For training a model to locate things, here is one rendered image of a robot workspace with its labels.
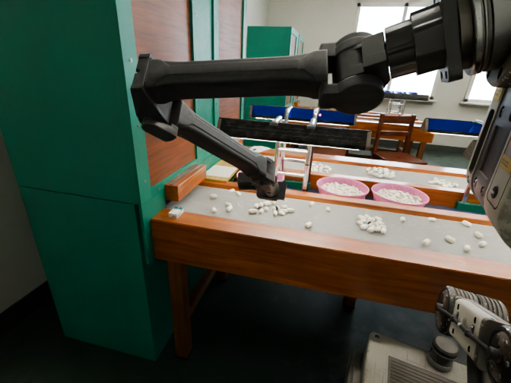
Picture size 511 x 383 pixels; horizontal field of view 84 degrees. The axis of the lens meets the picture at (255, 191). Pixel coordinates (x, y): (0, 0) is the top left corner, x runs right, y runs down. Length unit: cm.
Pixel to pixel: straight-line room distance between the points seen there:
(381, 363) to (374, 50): 92
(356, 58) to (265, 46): 346
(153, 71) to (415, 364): 110
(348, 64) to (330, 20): 576
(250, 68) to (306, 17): 580
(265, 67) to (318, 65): 8
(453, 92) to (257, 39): 392
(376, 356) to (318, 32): 571
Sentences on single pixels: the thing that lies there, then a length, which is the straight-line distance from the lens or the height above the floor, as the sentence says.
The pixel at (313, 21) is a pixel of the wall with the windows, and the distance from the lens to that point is 626.
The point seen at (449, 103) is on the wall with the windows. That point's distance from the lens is 652.
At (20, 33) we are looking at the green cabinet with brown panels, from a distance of 123.
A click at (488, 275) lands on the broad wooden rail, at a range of 115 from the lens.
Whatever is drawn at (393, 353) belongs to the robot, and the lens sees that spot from 116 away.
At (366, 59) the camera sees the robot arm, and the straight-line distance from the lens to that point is 47.
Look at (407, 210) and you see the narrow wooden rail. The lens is 144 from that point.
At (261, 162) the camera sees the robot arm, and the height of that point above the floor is 107.
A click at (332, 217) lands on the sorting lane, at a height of 74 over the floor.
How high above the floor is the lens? 131
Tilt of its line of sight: 23 degrees down
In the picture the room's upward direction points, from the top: 3 degrees clockwise
